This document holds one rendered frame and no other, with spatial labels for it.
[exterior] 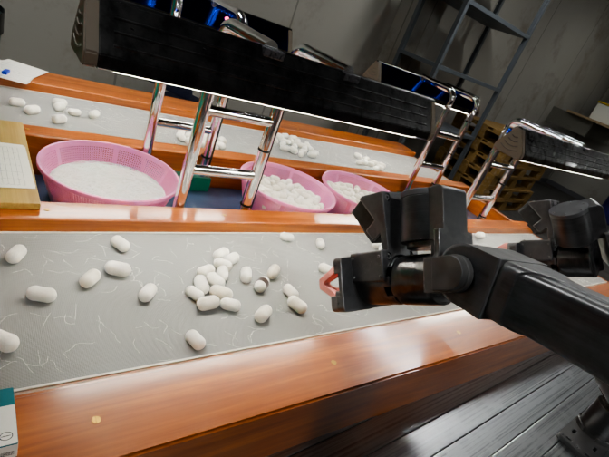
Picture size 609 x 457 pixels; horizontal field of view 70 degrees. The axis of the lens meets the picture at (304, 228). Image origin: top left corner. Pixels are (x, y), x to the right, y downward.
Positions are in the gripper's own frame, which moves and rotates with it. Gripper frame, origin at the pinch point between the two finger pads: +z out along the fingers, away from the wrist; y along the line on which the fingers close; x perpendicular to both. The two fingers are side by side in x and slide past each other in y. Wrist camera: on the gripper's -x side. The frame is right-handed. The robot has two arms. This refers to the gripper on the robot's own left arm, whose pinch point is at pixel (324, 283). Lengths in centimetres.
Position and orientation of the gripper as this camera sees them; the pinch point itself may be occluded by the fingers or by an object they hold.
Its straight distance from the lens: 62.7
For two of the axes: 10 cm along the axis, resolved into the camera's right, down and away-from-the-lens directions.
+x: 0.7, 9.9, -1.0
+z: -6.1, 1.3, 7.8
